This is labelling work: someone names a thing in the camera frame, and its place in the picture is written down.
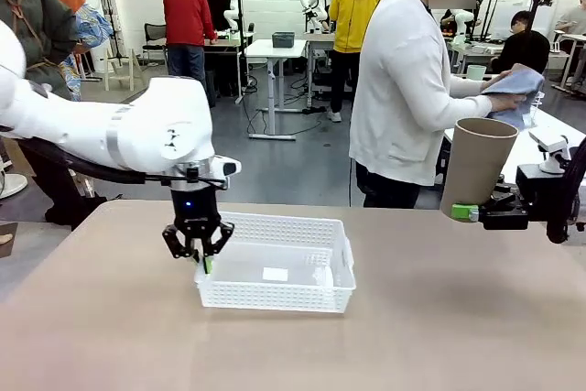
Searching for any person in grey vest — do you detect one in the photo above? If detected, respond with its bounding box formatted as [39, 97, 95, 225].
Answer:
[0, 0, 109, 227]

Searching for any person in red hoodie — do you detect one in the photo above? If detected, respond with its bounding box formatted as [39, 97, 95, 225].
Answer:
[163, 0, 217, 108]

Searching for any person in black jacket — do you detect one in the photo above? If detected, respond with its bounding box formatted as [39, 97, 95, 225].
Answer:
[203, 0, 234, 33]

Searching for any black left arm cable sleeve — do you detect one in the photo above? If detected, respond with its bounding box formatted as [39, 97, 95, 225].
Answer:
[17, 138, 230, 190]

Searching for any black right arm cable sleeve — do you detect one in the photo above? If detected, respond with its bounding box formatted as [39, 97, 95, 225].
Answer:
[545, 136, 586, 245]

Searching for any person right forearm white sleeve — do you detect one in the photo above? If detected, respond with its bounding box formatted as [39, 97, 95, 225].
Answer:
[441, 93, 494, 132]

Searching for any black arm cable sleeve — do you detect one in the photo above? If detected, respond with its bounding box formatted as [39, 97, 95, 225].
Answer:
[17, 138, 230, 190]
[545, 136, 586, 245]

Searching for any white round stand base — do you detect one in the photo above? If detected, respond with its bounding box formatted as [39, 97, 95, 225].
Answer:
[0, 173, 28, 200]

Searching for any black camera stand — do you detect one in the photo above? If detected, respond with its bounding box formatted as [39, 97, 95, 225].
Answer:
[526, 0, 555, 36]

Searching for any person in grey top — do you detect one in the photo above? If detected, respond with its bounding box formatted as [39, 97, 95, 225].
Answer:
[556, 0, 586, 36]

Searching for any white side table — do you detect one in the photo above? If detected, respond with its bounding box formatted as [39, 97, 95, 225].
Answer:
[442, 106, 586, 186]

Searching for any person in white sweater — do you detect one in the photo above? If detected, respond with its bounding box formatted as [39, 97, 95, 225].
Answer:
[348, 0, 527, 209]

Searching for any white standing desk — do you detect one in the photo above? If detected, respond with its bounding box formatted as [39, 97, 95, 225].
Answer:
[244, 38, 309, 141]

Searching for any black office chair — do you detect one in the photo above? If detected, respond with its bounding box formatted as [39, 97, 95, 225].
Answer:
[142, 23, 168, 62]

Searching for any brown tall cup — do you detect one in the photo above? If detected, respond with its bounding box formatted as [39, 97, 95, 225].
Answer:
[439, 117, 519, 223]

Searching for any person in yellow hoodie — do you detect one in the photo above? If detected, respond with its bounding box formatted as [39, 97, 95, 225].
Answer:
[327, 0, 385, 123]

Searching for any white step stool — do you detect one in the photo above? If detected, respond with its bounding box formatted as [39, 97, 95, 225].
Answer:
[101, 47, 147, 92]

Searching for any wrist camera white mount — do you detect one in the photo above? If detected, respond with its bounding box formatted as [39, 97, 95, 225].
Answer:
[528, 127, 573, 176]
[212, 156, 243, 178]

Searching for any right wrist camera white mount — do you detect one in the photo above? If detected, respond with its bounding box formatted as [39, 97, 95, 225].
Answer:
[528, 127, 573, 176]

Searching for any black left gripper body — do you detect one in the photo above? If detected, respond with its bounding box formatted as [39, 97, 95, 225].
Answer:
[169, 179, 222, 239]

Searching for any person left forearm white sleeve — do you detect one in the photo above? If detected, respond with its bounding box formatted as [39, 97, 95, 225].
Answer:
[450, 75, 503, 98]

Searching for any white perforated plastic basket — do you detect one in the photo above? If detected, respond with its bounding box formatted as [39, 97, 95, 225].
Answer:
[194, 211, 357, 314]

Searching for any person in orange and blue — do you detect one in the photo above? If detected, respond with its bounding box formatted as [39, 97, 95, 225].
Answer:
[20, 0, 115, 102]

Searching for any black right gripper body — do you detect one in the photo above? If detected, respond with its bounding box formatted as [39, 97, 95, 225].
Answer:
[515, 163, 573, 223]

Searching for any blue cloth towel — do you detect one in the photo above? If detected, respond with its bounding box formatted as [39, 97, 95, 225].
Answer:
[480, 63, 546, 131]

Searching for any person right hand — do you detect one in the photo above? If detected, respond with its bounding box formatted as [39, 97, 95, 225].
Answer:
[490, 92, 527, 114]

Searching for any black tripod stand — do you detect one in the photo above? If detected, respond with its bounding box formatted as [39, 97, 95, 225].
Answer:
[93, 0, 130, 68]

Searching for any person in black sweater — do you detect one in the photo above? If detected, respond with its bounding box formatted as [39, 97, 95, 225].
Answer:
[492, 9, 550, 75]

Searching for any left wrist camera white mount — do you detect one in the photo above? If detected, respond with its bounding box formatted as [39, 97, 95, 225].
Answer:
[212, 156, 243, 178]

